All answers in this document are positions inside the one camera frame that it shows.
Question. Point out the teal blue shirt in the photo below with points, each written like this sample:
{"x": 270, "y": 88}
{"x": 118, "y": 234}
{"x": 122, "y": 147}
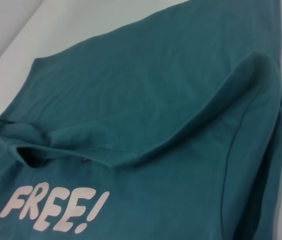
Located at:
{"x": 156, "y": 125}

